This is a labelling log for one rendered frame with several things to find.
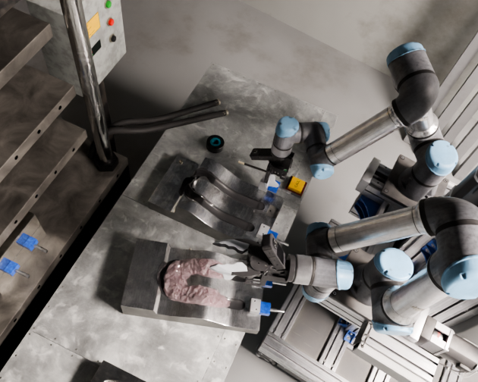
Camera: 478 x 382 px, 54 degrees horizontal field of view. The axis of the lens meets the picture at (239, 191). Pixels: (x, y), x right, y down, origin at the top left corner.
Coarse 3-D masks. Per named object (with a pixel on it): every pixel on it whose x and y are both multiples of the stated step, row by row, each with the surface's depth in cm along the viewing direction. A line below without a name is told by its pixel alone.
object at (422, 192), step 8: (408, 168) 185; (400, 176) 187; (408, 176) 181; (400, 184) 185; (408, 184) 181; (416, 184) 179; (424, 184) 176; (408, 192) 182; (416, 192) 180; (424, 192) 179; (432, 192) 181; (416, 200) 183
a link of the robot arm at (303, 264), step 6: (300, 258) 119; (306, 258) 119; (300, 264) 117; (306, 264) 118; (312, 264) 118; (300, 270) 117; (306, 270) 117; (294, 276) 118; (300, 276) 117; (306, 276) 117; (294, 282) 119; (300, 282) 118; (306, 282) 118
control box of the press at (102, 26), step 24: (48, 0) 153; (96, 0) 162; (120, 0) 177; (96, 24) 168; (120, 24) 185; (48, 48) 168; (96, 48) 175; (120, 48) 193; (72, 72) 174; (96, 72) 183
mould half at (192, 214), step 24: (192, 168) 200; (216, 168) 193; (168, 192) 193; (216, 192) 190; (240, 192) 194; (264, 192) 195; (168, 216) 193; (192, 216) 183; (240, 216) 188; (264, 216) 189
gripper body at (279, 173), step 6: (276, 156) 173; (288, 156) 177; (270, 162) 179; (276, 162) 178; (282, 162) 177; (288, 162) 175; (270, 168) 179; (276, 168) 178; (282, 168) 178; (288, 168) 178; (276, 174) 182; (282, 174) 180
